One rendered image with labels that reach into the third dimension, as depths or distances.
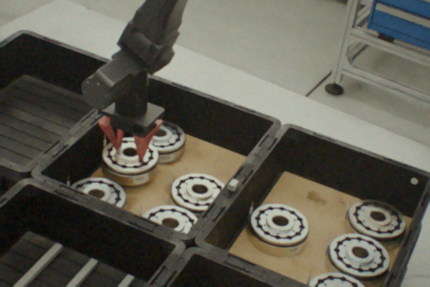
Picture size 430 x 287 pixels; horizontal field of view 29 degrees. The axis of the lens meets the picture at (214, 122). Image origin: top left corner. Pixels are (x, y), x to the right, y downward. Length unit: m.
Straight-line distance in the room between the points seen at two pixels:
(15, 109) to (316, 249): 0.67
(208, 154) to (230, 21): 2.37
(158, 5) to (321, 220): 0.51
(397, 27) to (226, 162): 1.82
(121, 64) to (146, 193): 0.28
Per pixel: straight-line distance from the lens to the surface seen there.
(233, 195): 1.37
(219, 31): 3.84
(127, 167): 1.49
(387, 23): 3.34
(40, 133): 1.65
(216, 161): 1.61
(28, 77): 1.83
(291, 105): 2.06
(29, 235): 1.43
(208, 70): 2.15
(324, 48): 3.86
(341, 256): 1.41
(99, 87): 1.33
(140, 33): 1.34
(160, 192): 1.52
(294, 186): 1.58
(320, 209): 1.54
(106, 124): 1.46
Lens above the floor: 1.79
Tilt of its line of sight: 34 degrees down
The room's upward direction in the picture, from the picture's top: 8 degrees clockwise
